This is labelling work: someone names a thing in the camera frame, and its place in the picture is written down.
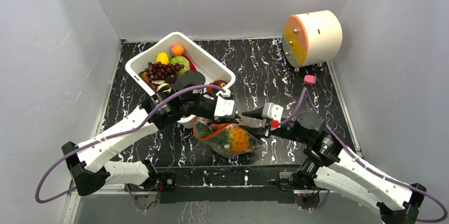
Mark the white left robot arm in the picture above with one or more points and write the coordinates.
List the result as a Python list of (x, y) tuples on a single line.
[(90, 163)]

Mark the orange toy pineapple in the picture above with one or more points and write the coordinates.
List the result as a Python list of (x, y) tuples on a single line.
[(230, 142)]

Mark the yellow toy lemon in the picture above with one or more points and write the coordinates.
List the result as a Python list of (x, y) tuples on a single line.
[(162, 58)]

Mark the white cylinder drum toy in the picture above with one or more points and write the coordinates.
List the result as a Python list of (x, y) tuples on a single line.
[(311, 38)]

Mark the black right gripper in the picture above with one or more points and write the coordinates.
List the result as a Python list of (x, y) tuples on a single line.
[(266, 124)]

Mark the red toy grapes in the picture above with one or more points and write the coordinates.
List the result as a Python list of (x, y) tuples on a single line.
[(157, 72)]

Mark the pink eraser block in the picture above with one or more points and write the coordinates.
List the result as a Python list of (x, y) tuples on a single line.
[(310, 79)]

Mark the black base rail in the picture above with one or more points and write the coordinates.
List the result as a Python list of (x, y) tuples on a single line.
[(230, 184)]

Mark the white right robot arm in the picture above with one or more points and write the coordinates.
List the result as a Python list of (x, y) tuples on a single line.
[(329, 166)]

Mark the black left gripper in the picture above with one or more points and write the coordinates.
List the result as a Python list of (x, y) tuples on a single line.
[(218, 121)]

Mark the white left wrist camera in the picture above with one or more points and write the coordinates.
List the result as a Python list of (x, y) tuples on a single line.
[(225, 106)]

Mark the green toy cabbage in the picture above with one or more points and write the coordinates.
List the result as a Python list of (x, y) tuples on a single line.
[(180, 64)]

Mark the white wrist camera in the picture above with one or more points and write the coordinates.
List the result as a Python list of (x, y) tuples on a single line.
[(272, 113), (225, 106)]

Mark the dark purple toy fruit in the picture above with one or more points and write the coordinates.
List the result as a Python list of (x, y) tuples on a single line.
[(218, 82)]

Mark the red toy chili pepper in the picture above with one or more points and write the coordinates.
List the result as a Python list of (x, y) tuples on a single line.
[(192, 67)]

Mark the clear zip top bag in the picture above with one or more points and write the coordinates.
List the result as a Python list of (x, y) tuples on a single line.
[(203, 132)]

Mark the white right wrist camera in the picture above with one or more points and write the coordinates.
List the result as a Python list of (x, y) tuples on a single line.
[(272, 113)]

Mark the orange toy fruit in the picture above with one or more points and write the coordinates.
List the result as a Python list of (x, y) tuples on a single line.
[(177, 50)]

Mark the white plastic bin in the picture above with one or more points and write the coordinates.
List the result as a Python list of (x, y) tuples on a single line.
[(204, 63)]

